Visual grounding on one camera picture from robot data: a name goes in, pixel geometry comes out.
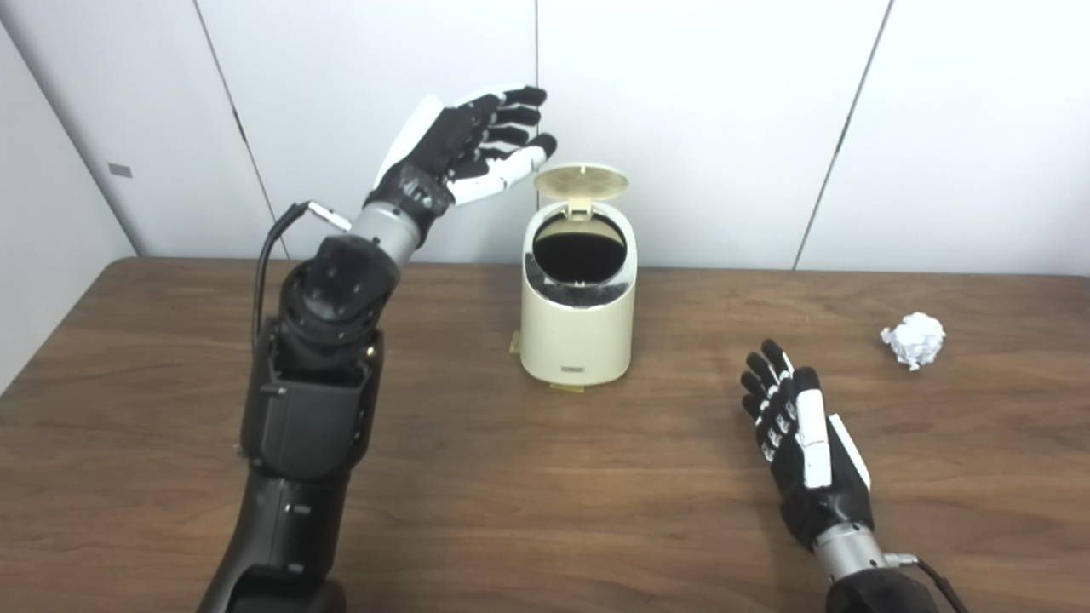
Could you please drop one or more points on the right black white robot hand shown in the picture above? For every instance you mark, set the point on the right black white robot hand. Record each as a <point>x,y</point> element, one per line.
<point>817,489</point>

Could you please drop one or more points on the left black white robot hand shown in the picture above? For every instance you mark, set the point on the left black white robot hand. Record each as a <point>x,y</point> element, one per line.
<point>438,153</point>

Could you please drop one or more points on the white paper ball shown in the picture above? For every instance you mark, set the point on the white paper ball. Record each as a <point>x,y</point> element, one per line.
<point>914,339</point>

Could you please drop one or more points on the cream-colored trash bin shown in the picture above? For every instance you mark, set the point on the cream-colored trash bin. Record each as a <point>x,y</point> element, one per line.
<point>579,332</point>

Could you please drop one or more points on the cream round bin lid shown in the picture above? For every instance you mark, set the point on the cream round bin lid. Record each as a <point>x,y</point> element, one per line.
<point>582,180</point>

